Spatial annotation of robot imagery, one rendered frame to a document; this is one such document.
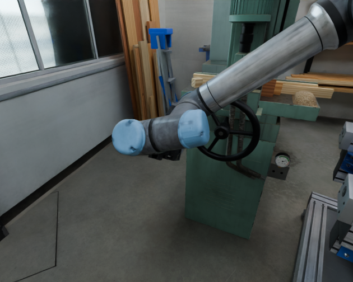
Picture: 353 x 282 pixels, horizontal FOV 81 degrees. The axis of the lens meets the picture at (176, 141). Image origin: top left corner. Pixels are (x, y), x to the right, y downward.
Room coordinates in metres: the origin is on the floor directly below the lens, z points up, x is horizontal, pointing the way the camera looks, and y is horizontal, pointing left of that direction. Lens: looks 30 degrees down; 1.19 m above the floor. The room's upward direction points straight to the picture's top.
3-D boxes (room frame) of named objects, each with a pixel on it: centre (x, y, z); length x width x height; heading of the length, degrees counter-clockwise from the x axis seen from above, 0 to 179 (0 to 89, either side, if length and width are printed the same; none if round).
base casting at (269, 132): (1.18, -0.37, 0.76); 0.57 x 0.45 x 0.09; 156
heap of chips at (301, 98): (0.87, -0.55, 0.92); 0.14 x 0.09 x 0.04; 156
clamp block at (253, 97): (0.87, -0.29, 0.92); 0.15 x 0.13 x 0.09; 66
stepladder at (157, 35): (1.94, 0.08, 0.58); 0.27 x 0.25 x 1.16; 72
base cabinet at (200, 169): (1.18, -0.37, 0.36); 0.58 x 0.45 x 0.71; 156
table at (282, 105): (0.95, -0.32, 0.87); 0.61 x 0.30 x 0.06; 66
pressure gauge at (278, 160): (0.77, -0.48, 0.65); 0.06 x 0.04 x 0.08; 66
